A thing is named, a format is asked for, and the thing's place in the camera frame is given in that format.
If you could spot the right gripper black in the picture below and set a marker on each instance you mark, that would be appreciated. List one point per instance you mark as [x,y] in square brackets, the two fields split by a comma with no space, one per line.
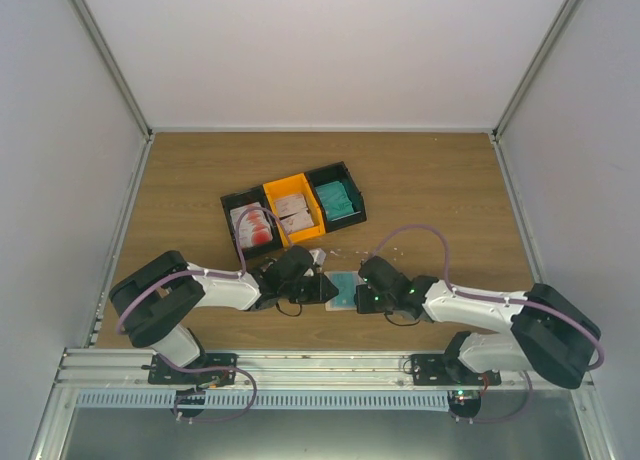
[363,304]

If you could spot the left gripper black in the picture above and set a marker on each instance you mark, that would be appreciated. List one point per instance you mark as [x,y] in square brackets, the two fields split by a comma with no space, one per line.
[320,295]

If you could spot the teal VIP card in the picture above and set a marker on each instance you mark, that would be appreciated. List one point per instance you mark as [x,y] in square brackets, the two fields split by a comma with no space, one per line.
[346,290]

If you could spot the beige card holder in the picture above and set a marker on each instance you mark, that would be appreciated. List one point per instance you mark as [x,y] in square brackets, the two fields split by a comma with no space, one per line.
[345,292]

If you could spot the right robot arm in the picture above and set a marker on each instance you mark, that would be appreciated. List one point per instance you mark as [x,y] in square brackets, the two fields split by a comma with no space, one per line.
[537,330]

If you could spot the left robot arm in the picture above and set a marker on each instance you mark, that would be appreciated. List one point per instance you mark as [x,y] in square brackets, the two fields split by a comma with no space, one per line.
[152,302]

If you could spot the white pink card stack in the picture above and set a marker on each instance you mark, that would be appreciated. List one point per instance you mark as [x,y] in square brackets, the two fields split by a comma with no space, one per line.
[294,213]

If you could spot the red white card stack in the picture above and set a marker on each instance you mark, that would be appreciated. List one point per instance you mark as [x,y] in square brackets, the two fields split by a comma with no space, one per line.
[252,225]

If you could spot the black bin right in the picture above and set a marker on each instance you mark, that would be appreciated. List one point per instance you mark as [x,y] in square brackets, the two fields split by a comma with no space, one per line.
[336,172]

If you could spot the black bin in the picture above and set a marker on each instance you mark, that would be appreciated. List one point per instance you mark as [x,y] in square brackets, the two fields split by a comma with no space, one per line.
[336,172]
[255,194]

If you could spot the orange bin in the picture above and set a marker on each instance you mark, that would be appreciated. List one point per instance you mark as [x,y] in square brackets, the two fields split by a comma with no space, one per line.
[290,185]

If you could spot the black bin left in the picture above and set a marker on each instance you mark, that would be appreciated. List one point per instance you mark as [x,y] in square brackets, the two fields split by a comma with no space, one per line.
[255,194]

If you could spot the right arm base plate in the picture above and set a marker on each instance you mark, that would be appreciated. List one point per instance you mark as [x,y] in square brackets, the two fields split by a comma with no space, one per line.
[430,369]

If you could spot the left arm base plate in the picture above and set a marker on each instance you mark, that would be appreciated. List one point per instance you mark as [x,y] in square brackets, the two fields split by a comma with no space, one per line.
[160,373]

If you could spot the aluminium rail frame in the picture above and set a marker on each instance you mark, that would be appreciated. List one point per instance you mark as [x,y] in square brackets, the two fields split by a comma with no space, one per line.
[455,181]

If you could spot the grey slotted cable duct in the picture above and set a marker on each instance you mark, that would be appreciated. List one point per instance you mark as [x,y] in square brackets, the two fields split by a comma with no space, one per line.
[269,399]

